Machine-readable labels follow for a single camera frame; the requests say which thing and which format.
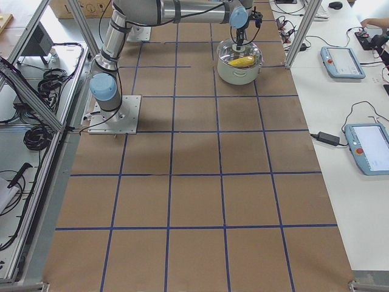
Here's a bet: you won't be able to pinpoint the cardboard box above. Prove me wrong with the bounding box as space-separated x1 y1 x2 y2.
49 0 112 19

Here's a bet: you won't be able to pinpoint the brown gridded table mat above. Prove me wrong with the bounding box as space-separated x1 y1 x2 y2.
43 1 353 291

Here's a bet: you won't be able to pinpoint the red black clip cables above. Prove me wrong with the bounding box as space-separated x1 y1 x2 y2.
275 16 300 45

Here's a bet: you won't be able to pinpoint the aluminium frame rail left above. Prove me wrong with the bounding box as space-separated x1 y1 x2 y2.
1 57 65 132

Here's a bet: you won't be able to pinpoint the blue teach pendant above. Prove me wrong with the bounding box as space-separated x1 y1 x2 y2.
320 46 365 80
345 123 388 176

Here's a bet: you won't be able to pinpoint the pale green cooking pot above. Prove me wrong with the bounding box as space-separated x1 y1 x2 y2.
217 58 262 85

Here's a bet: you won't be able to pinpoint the person hand at desk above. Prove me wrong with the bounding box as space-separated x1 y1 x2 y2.
360 18 389 29

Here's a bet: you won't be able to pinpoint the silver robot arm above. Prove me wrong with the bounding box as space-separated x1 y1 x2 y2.
89 1 261 120

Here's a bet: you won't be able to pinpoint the aluminium frame post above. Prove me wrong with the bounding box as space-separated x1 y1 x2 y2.
284 0 321 69

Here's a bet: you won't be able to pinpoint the far blue teach pendant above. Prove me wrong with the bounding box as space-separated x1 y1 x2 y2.
320 46 365 80

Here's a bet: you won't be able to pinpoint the black coiled cable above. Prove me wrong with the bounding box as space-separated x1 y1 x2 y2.
23 125 50 151

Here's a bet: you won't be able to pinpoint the black computer mouse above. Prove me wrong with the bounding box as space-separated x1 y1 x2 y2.
328 1 343 10

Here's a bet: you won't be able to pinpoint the black power adapter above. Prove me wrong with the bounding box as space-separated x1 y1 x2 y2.
317 131 340 146

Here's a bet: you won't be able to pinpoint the black box on stand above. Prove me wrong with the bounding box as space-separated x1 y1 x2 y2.
21 22 53 64

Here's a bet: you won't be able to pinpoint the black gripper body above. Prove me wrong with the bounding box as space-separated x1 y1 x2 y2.
236 26 247 41

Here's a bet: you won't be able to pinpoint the black cable bundle upper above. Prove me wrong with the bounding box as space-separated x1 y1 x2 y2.
36 68 74 99

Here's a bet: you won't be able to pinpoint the glass pot lid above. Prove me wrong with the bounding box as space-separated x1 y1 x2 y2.
216 39 263 69

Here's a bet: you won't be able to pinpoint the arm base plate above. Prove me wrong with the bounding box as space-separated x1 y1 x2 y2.
126 26 151 43
87 96 142 134

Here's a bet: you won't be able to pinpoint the near blue teach pendant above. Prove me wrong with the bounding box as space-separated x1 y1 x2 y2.
345 123 388 176

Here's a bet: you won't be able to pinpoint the yellow corn cob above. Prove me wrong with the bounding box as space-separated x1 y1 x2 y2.
228 56 256 68

